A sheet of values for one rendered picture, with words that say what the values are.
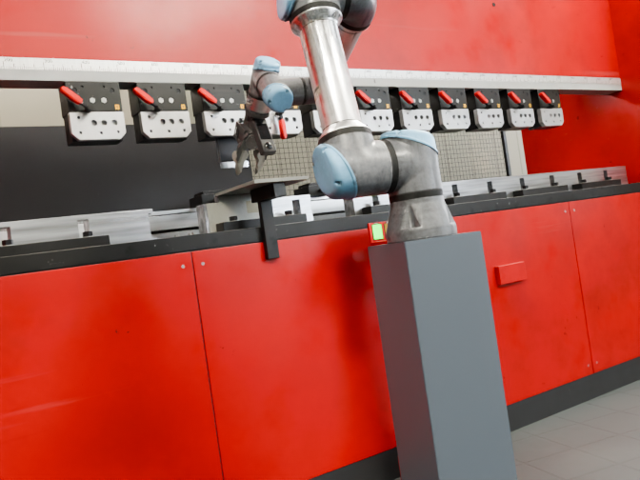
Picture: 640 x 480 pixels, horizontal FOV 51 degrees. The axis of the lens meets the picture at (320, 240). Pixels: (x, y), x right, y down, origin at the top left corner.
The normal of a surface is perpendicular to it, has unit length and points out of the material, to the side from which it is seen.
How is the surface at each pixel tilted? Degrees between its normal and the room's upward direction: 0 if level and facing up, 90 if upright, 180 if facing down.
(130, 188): 90
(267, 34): 90
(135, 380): 90
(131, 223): 90
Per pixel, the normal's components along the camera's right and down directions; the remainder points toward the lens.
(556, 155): -0.83, 0.11
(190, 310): 0.54, -0.09
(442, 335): 0.34, -0.06
